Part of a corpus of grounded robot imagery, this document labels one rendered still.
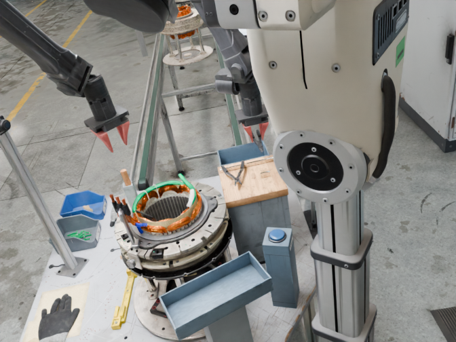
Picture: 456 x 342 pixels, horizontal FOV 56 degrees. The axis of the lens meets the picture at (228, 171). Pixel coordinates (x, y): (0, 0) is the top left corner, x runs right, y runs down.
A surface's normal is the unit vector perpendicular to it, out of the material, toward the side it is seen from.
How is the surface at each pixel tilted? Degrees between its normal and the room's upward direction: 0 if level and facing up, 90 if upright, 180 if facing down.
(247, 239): 90
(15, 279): 0
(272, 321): 0
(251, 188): 0
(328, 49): 90
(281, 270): 90
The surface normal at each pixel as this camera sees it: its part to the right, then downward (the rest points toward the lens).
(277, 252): -0.26, 0.58
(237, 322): 0.44, 0.44
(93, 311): -0.18, -0.82
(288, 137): -0.52, 0.55
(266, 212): 0.14, 0.54
